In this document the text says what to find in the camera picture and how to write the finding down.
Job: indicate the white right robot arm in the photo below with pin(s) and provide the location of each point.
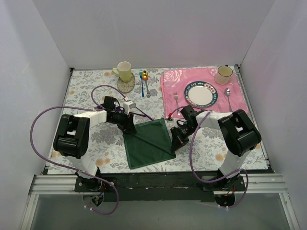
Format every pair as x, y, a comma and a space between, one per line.
239, 133

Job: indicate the yellow-green mug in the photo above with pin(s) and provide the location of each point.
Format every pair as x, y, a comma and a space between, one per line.
123, 71

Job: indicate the aluminium frame rail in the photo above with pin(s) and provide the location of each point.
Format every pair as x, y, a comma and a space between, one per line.
65, 184

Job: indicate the white plate blue rim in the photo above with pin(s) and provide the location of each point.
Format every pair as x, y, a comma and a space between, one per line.
200, 94

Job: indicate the blue handled spoon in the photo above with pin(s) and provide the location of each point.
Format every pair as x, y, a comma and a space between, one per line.
141, 77

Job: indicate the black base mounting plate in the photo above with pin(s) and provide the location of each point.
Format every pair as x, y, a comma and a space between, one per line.
156, 186

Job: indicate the speckled round coaster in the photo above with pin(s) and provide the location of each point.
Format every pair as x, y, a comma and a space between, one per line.
126, 87

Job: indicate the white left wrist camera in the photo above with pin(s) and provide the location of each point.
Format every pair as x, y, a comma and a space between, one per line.
128, 105

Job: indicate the gold rainbow spoon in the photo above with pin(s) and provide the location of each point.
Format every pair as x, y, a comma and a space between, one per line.
145, 77

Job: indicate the silver fork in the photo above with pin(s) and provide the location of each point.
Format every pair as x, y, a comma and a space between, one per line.
176, 99

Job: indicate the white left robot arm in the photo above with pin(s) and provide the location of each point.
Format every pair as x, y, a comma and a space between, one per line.
73, 132

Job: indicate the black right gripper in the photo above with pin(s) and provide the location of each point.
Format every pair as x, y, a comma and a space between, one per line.
177, 138

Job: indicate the silver spoon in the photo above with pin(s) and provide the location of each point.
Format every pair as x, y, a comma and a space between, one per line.
227, 93

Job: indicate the dark green cloth napkin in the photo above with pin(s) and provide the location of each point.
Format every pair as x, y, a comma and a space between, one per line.
149, 145

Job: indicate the cream enamel mug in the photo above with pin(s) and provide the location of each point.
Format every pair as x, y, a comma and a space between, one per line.
223, 75

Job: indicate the pink rose placemat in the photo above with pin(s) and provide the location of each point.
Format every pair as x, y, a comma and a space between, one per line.
175, 80

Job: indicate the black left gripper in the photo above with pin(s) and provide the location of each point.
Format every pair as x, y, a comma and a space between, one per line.
129, 122

